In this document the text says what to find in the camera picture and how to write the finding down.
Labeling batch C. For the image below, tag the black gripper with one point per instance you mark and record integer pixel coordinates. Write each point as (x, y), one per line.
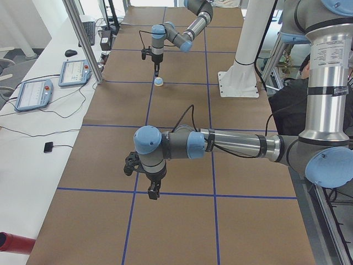
(156, 59)
(155, 177)

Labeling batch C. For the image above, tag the blue call bell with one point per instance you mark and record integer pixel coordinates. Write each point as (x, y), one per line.
(158, 81)

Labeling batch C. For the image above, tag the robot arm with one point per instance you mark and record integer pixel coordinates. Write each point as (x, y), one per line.
(184, 41)
(320, 152)

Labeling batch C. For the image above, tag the black power adapter box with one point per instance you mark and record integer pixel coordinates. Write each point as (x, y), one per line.
(106, 40)

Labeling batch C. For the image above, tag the black keyboard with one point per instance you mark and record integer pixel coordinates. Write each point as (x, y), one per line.
(89, 28)

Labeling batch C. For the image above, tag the far blue teach pendant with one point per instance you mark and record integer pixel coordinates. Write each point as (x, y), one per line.
(74, 73)

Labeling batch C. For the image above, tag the blue teach pendant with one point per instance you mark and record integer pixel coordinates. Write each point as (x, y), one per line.
(34, 95)
(74, 73)

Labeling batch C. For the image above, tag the black computer mouse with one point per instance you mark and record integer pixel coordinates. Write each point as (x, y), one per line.
(70, 53)

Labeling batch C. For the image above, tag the small black puck device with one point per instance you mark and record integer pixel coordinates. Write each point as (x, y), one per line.
(48, 147)

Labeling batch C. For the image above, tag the near blue teach pendant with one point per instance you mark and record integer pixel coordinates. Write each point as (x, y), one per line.
(34, 95)

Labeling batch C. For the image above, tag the person in black jacket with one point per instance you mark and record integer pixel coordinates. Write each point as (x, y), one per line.
(289, 104)

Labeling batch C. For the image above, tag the red cylinder bottle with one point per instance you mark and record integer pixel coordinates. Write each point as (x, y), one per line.
(16, 244)

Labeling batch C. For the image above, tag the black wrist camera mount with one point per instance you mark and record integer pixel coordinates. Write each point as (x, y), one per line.
(133, 164)
(146, 52)

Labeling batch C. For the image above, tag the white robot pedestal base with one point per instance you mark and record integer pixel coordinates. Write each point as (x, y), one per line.
(239, 81)

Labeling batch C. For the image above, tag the aluminium frame post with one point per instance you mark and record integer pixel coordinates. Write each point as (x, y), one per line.
(74, 17)

